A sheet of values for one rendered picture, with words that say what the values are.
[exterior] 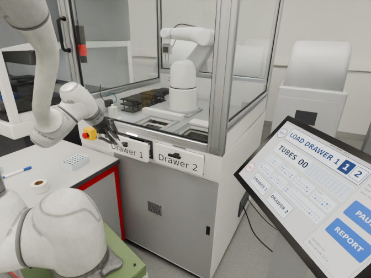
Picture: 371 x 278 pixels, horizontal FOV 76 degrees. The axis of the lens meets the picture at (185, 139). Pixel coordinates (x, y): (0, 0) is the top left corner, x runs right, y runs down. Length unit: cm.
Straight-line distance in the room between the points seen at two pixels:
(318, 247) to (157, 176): 93
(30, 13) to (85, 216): 49
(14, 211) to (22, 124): 122
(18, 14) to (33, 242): 53
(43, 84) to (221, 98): 66
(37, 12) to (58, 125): 46
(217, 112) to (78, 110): 58
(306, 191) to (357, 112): 378
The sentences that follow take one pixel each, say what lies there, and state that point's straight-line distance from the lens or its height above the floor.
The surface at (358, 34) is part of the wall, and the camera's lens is 433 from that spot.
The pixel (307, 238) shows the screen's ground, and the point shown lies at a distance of 73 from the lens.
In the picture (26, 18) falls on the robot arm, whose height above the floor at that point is 149.
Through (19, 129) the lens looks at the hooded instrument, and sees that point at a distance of 193.
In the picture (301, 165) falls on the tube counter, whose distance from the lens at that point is 82.
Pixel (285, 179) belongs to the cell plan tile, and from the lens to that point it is 83.
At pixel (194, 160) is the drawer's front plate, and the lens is 119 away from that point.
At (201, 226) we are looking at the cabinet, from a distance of 143.
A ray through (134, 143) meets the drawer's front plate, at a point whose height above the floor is 92.
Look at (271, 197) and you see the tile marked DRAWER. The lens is 82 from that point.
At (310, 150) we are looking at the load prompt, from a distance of 84.
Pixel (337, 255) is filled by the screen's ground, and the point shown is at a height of 102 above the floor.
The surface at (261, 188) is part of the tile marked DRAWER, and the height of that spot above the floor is 100.
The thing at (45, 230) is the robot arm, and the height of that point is 103.
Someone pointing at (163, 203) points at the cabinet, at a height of 54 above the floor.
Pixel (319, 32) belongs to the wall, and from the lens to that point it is 427.
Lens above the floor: 147
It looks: 24 degrees down
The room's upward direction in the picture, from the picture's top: 1 degrees clockwise
